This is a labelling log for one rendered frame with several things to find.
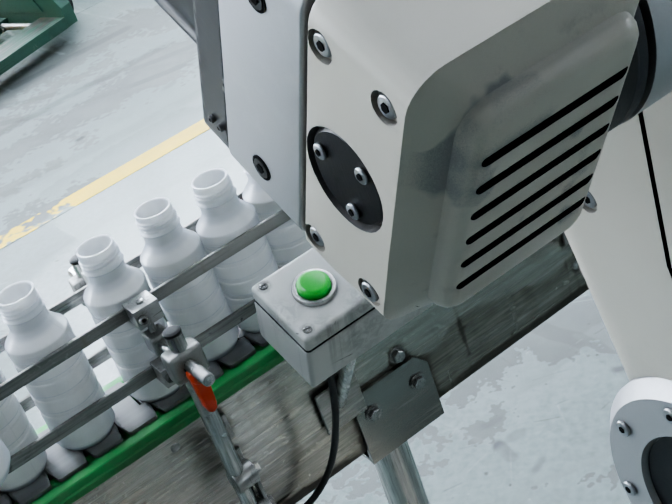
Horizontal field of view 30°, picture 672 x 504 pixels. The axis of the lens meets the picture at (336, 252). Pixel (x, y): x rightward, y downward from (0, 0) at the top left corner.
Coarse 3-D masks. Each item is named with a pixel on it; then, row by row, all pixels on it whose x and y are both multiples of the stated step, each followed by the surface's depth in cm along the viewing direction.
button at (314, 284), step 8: (304, 272) 106; (312, 272) 106; (320, 272) 106; (304, 280) 106; (312, 280) 106; (320, 280) 106; (328, 280) 106; (296, 288) 106; (304, 288) 105; (312, 288) 105; (320, 288) 105; (328, 288) 105; (304, 296) 105; (312, 296) 105; (320, 296) 105
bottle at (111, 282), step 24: (96, 240) 114; (96, 264) 111; (120, 264) 113; (96, 288) 113; (120, 288) 112; (144, 288) 114; (96, 312) 113; (120, 336) 114; (120, 360) 116; (144, 360) 116
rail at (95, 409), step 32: (192, 224) 122; (224, 256) 116; (160, 288) 113; (128, 320) 112; (224, 320) 118; (0, 352) 114; (64, 352) 110; (96, 352) 120; (0, 384) 108; (128, 384) 115; (96, 416) 114; (32, 448) 111
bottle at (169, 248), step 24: (144, 216) 117; (168, 216) 115; (144, 240) 116; (168, 240) 115; (192, 240) 116; (144, 264) 116; (168, 264) 115; (192, 264) 116; (192, 288) 117; (216, 288) 119; (168, 312) 119; (192, 312) 118; (216, 312) 119; (192, 336) 119
